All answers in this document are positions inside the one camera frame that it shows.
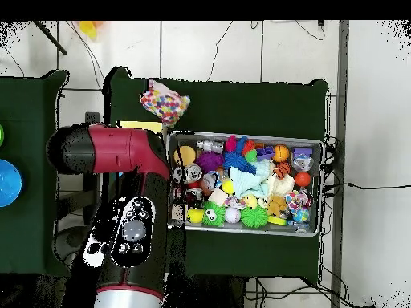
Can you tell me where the blue spiky ball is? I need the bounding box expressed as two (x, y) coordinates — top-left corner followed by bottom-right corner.
(222, 150), (258, 176)

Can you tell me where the grey round base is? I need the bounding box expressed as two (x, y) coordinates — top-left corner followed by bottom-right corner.
(54, 225), (87, 261)

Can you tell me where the black rod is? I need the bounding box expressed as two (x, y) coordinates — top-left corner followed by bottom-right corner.
(32, 21), (68, 55)

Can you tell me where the green spiky ball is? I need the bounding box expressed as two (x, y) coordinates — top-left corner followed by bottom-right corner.
(240, 205), (270, 229)

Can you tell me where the dark green side tablecloth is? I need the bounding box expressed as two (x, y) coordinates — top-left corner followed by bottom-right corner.
(0, 69), (73, 278)

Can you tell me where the crushed drink can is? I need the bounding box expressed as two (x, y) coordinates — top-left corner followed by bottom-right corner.
(184, 163), (203, 184)

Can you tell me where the light blue knitted cloth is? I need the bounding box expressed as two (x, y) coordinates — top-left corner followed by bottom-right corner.
(228, 160), (274, 199)

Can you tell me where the shallow mesh bin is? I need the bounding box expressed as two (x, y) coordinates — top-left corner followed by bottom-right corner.
(167, 129), (324, 237)

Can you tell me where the black upright panel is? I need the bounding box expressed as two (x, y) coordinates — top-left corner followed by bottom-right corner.
(83, 111), (101, 227)

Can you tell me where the white baseball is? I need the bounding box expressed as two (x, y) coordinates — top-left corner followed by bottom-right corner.
(224, 206), (242, 225)

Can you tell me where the blue bowl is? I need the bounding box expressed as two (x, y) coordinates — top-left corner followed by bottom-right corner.
(0, 159), (23, 209)

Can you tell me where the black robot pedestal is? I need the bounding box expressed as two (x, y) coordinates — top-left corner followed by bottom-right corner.
(185, 274), (248, 308)

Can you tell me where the green spiky toy with eyes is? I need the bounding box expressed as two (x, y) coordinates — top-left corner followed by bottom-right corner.
(201, 200), (226, 226)

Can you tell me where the orange round sponge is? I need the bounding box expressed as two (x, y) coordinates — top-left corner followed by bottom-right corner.
(173, 145), (197, 167)

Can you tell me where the tiger plush toy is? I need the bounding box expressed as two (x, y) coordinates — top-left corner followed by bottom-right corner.
(274, 161), (292, 180)

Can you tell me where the polka dot cloth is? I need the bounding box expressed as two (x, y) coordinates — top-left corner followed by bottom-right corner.
(140, 79), (191, 128)

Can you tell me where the small basketball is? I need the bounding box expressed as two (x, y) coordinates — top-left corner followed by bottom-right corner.
(272, 144), (291, 163)

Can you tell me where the yellow object on floor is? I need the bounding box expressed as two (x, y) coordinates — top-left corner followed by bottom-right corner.
(78, 21), (99, 39)

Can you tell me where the wooden box with three holes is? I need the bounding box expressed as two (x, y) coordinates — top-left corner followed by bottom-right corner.
(116, 120), (169, 134)

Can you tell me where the purple spiky ball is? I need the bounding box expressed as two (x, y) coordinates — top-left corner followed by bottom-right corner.
(195, 151), (225, 174)

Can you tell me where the brown teddy bear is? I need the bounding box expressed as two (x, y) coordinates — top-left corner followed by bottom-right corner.
(266, 195), (288, 217)

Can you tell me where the orange ball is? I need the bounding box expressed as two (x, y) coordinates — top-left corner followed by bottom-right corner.
(294, 172), (312, 188)

